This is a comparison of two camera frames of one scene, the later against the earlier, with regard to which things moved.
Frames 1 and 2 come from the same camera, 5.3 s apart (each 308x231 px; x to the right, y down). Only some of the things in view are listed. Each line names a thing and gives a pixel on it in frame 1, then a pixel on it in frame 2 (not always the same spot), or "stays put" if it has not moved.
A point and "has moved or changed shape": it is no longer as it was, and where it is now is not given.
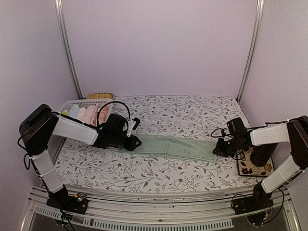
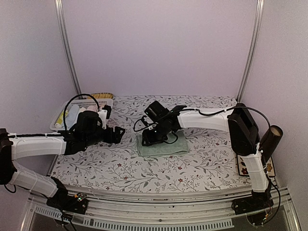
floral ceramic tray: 246,167 stays put
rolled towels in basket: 73,110 stays put
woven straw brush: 100,95 stays put
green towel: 192,147 has moved or changed shape
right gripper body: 229,148 → 159,135
